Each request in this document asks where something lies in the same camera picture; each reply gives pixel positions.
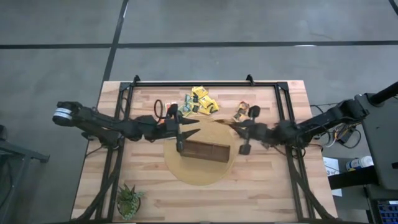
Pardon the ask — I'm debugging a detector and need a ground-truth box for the round woven straw placemat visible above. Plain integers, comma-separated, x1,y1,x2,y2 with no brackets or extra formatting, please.
163,115,237,187

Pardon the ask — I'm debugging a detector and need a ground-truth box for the black bar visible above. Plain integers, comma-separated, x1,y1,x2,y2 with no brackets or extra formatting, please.
328,166,385,190

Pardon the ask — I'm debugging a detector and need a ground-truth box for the desk cable bundle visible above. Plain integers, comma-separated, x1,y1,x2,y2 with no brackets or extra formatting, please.
310,104,363,150

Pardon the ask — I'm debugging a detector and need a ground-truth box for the brown wooden tea box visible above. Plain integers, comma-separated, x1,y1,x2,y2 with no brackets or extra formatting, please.
179,139,231,164

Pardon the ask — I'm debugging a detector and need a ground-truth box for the black upright pole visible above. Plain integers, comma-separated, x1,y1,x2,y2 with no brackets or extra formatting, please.
368,81,398,106

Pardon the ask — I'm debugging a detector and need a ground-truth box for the black computer keyboard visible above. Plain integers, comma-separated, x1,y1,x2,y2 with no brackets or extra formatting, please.
376,198,398,224

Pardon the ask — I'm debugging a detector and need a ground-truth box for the white plastic bottle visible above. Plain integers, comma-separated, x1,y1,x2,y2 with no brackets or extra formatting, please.
345,155,375,172

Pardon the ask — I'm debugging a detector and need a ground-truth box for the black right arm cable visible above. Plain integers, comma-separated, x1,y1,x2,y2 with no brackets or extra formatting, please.
273,136,315,158

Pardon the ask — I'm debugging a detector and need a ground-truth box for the black aluminium rig frame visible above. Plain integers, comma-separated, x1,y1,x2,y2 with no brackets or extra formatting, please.
72,80,336,224

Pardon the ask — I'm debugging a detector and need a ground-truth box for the small potted green plant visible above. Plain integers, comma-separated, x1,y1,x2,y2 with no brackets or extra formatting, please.
115,183,146,221

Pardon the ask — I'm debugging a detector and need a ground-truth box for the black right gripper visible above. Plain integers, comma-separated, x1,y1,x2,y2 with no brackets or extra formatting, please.
232,105,279,156

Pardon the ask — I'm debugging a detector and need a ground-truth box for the grey desk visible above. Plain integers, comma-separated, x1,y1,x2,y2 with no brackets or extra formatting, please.
354,92,398,191

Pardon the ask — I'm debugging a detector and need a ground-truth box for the dark metal stand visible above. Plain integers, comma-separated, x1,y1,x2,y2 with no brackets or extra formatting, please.
0,124,50,224

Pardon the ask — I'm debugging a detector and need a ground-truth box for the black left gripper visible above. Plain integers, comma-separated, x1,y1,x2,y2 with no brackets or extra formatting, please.
152,103,201,153

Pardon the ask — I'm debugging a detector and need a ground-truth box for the white paper sheet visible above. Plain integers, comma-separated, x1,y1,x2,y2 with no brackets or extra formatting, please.
322,156,343,198

